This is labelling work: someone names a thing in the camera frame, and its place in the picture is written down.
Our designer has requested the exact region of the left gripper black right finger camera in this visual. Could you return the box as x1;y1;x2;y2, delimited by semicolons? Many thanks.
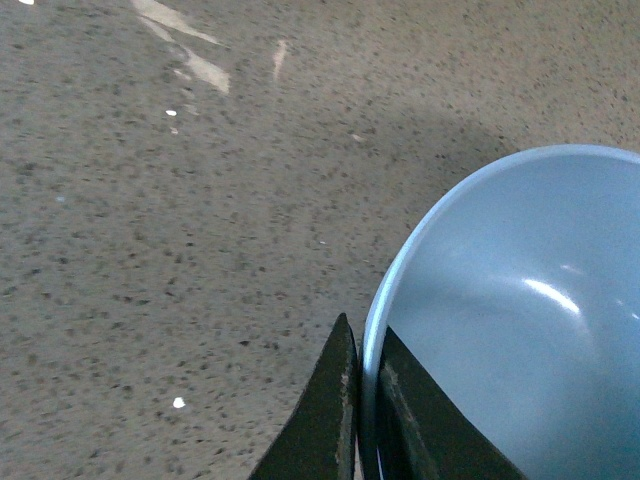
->
376;329;526;479

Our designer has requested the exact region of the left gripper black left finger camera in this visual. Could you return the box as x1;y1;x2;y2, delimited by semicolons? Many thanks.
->
250;313;359;480

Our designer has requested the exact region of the blue bowl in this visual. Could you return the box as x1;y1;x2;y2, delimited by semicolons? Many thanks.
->
360;144;639;479

